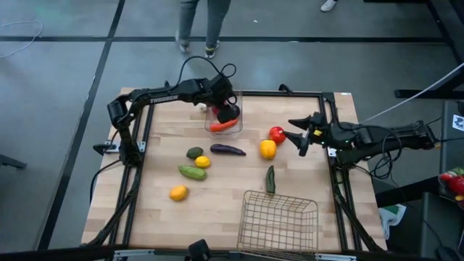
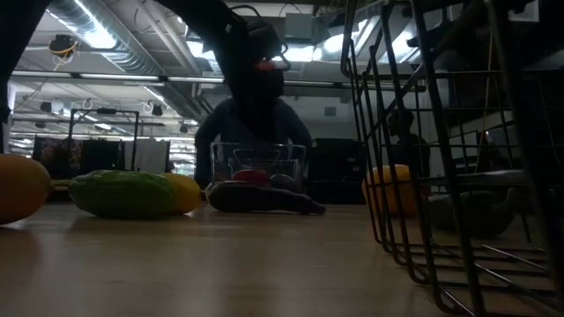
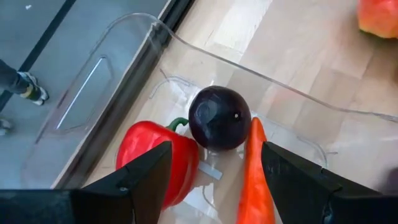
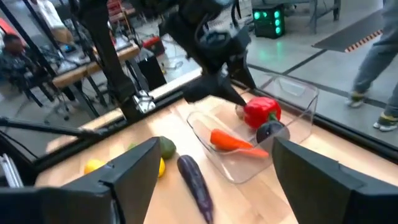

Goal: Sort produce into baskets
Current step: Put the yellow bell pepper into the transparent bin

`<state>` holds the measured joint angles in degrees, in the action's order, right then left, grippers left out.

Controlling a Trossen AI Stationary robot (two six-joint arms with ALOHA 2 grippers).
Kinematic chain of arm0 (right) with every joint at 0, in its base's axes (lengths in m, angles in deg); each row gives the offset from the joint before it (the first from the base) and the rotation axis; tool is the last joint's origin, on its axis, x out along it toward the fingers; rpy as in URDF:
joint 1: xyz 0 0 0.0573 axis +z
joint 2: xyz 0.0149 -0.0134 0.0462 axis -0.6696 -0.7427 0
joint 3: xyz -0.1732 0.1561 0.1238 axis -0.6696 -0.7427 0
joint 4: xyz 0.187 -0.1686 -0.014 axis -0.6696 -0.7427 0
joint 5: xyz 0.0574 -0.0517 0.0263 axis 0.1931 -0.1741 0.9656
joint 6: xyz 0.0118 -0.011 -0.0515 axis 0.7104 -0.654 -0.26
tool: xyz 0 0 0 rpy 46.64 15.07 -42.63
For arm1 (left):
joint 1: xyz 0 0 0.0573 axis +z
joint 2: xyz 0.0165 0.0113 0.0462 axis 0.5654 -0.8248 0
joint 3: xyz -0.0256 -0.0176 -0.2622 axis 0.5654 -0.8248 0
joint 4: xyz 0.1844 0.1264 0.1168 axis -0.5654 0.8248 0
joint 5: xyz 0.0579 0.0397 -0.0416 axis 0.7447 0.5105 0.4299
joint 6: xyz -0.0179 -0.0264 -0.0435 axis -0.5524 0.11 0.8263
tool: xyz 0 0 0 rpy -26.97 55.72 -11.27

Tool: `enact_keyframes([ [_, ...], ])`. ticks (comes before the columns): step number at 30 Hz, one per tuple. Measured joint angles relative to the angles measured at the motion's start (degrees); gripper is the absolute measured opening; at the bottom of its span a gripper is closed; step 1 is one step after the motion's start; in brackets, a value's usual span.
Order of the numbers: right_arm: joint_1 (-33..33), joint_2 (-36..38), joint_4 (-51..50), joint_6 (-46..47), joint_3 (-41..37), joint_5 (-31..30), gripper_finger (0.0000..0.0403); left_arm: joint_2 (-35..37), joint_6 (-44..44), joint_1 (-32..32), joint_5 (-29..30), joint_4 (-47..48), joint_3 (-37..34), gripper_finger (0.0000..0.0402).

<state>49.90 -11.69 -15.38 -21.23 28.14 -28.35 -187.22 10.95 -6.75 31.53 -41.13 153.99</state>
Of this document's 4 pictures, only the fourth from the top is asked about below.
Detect purple eggplant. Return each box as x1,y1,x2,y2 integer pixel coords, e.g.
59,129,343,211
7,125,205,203
176,154,215,224

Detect black box green lights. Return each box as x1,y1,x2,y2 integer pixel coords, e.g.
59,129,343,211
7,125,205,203
252,4,285,40

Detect clear plastic bin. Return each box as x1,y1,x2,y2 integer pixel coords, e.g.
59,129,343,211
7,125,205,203
186,74,320,184

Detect orange yellow mango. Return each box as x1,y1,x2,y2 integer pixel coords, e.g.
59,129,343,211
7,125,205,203
83,158,108,175

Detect orange carrot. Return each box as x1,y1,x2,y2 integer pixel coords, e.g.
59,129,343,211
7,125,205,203
210,128,270,159

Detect dark green avocado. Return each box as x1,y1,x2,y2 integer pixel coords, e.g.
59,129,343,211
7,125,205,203
159,136,177,161

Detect round dark purple vegetable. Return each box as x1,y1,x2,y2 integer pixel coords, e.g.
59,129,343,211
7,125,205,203
256,120,290,144

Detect wooden workbench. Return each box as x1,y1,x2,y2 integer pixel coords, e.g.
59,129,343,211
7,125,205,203
51,43,141,90

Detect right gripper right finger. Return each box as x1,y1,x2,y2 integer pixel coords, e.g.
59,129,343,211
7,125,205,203
272,136,398,224

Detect yellow lemon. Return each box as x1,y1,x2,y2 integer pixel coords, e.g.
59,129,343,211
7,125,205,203
157,157,167,179

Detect person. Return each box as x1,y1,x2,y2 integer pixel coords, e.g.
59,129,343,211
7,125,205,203
345,0,398,133
0,32,41,94

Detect red bell pepper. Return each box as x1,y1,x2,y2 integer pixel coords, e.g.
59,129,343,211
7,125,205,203
243,96,282,130

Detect red toolbox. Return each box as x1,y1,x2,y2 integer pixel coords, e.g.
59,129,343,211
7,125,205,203
142,35,165,57

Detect black mat striped edge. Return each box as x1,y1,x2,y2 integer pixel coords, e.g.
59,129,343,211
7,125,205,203
312,9,386,53

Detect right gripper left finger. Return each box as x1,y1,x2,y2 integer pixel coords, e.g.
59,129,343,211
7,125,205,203
0,136,162,224

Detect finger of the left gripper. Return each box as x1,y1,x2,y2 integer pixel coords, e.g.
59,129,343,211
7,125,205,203
182,74,248,106
228,54,257,90

